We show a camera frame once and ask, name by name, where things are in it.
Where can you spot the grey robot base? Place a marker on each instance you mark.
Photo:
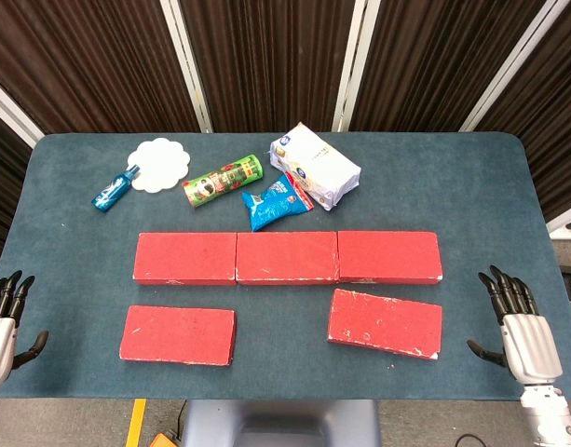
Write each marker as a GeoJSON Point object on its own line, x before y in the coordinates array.
{"type": "Point", "coordinates": [280, 423]}

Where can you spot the white flower-shaped coaster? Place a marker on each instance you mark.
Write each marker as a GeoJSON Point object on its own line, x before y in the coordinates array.
{"type": "Point", "coordinates": [164, 160]}

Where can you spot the red brick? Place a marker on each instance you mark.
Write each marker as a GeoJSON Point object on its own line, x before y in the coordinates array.
{"type": "Point", "coordinates": [390, 256]}
{"type": "Point", "coordinates": [385, 322]}
{"type": "Point", "coordinates": [286, 257]}
{"type": "Point", "coordinates": [178, 334]}
{"type": "Point", "coordinates": [185, 258]}

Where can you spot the yellow floor tape strip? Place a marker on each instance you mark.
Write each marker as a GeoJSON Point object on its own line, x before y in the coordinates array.
{"type": "Point", "coordinates": [136, 423]}

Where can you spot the blue snack bag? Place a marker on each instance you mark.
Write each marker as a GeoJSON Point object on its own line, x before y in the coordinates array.
{"type": "Point", "coordinates": [273, 205]}

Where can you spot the blue spray bottle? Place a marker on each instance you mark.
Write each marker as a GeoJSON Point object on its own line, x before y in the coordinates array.
{"type": "Point", "coordinates": [112, 191]}

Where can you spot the brown ribbed divider panel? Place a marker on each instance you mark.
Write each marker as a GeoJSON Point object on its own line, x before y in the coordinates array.
{"type": "Point", "coordinates": [80, 60]}
{"type": "Point", "coordinates": [429, 60]}
{"type": "Point", "coordinates": [266, 60]}
{"type": "Point", "coordinates": [1, 186]}
{"type": "Point", "coordinates": [560, 139]}

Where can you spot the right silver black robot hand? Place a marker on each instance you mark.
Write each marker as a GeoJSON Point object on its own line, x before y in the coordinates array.
{"type": "Point", "coordinates": [529, 344]}

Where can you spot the white tissue pack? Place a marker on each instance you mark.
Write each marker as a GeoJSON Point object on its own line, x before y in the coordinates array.
{"type": "Point", "coordinates": [315, 167]}

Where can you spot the green chips can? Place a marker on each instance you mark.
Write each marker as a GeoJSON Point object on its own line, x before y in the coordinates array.
{"type": "Point", "coordinates": [222, 180]}

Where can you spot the orange floor object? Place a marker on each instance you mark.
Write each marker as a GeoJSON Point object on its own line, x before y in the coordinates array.
{"type": "Point", "coordinates": [164, 441]}

